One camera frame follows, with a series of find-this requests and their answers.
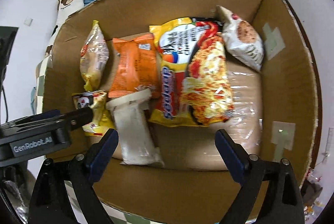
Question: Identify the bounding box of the bear print pillow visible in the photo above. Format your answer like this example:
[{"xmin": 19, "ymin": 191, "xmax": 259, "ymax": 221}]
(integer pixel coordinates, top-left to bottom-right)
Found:
[{"xmin": 31, "ymin": 0, "xmax": 84, "ymax": 114}]

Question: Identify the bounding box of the black monitor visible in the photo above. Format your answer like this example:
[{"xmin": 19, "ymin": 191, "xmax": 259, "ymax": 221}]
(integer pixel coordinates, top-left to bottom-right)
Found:
[{"xmin": 0, "ymin": 26, "xmax": 19, "ymax": 87}]

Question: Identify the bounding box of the wall socket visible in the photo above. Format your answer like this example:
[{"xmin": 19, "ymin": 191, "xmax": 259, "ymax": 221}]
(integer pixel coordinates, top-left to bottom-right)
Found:
[{"xmin": 24, "ymin": 18, "xmax": 33, "ymax": 27}]

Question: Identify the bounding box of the orange snack packet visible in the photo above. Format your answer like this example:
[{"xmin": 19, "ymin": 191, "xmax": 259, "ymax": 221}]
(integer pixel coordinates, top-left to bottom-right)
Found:
[{"xmin": 108, "ymin": 33, "xmax": 161, "ymax": 99}]

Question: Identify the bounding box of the white wrapped cracker pack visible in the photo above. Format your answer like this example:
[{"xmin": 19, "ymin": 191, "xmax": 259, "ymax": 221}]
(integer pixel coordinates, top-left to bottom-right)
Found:
[{"xmin": 106, "ymin": 88, "xmax": 164, "ymax": 167}]

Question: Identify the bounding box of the yellow cheese ramen packet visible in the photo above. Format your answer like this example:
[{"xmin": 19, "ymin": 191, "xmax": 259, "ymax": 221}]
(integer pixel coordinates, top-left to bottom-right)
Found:
[{"xmin": 149, "ymin": 17, "xmax": 234, "ymax": 127}]

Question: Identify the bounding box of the green white checkered blanket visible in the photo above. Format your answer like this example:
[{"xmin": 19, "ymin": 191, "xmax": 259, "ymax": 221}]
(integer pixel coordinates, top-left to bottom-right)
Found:
[{"xmin": 65, "ymin": 180, "xmax": 157, "ymax": 224}]

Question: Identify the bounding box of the clear yellow pastry bag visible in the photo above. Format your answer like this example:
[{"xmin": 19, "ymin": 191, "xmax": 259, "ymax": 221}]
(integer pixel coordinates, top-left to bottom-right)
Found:
[{"xmin": 80, "ymin": 20, "xmax": 109, "ymax": 92}]

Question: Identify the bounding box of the white cookie snack bag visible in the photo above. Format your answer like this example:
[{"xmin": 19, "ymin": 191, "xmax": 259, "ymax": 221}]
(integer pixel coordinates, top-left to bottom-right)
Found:
[{"xmin": 216, "ymin": 6, "xmax": 264, "ymax": 72}]

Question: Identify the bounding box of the yellow panda snack bag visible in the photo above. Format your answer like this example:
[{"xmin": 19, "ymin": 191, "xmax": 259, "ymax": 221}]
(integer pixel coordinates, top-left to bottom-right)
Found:
[{"xmin": 72, "ymin": 90, "xmax": 114, "ymax": 136}]

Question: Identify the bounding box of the black cable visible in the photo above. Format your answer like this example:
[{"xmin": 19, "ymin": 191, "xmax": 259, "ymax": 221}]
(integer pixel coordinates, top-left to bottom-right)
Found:
[{"xmin": 0, "ymin": 82, "xmax": 10, "ymax": 124}]

